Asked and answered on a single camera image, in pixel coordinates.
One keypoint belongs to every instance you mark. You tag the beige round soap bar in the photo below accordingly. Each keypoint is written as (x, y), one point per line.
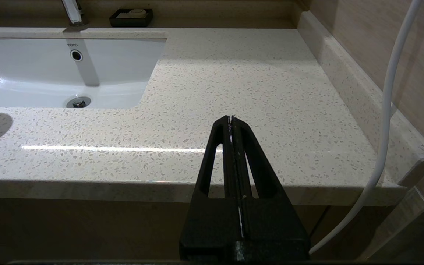
(134, 14)

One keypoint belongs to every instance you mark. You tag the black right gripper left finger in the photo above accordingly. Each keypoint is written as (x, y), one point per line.
(206, 221)

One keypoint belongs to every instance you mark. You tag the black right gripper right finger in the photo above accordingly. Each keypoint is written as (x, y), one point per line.
(271, 224)

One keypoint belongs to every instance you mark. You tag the black soap dish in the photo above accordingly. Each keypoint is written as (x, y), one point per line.
(131, 22)

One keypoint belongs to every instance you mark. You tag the chrome sink drain stopper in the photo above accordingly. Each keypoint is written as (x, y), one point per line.
(78, 102)

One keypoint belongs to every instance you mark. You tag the chrome faucet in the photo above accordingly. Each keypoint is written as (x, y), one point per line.
(72, 12)

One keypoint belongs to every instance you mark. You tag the white ceramic sink basin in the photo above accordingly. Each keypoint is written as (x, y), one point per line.
(31, 73)

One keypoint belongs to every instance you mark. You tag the brown vanity cabinet front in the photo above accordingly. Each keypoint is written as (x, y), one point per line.
(87, 228)

